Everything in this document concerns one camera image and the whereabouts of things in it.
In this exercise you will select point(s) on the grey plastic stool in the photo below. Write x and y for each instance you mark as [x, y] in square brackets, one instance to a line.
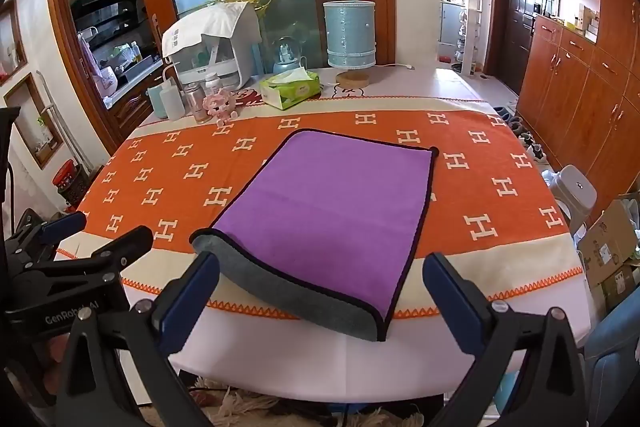
[575, 194]

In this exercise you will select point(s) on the white squeeze bottle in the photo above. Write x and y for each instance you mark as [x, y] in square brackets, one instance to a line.
[171, 98]

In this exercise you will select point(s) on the white lidded jar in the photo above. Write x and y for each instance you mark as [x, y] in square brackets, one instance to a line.
[212, 84]

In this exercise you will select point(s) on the cardboard box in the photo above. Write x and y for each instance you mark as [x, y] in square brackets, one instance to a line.
[610, 241]

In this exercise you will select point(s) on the green tissue box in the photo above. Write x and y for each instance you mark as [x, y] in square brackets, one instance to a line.
[289, 88]

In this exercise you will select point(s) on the snow globe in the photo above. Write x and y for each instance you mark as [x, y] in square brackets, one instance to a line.
[288, 55]

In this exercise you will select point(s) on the teal cup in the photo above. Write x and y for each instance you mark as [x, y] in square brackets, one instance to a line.
[158, 108]

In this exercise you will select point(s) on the white sterilizer appliance with cloth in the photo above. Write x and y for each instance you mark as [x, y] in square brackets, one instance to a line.
[215, 40]

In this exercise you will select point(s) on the orange H-pattern table runner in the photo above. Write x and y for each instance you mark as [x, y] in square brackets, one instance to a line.
[488, 207]

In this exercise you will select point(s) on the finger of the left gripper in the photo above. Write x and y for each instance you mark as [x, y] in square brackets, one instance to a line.
[119, 254]
[55, 231]

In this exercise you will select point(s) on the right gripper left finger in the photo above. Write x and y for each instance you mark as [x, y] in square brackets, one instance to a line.
[179, 306]

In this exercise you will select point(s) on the light blue table lamp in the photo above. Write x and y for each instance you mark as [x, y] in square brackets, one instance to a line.
[350, 41]

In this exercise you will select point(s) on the pink crochet toy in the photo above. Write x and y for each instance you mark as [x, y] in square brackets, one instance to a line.
[221, 106]

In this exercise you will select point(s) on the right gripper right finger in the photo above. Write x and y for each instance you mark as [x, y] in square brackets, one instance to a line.
[460, 303]

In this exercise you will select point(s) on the purple and grey towel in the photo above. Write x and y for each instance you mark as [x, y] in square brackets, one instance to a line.
[327, 229]

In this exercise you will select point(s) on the wooden cabinet wall unit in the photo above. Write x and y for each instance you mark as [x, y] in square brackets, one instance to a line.
[580, 94]

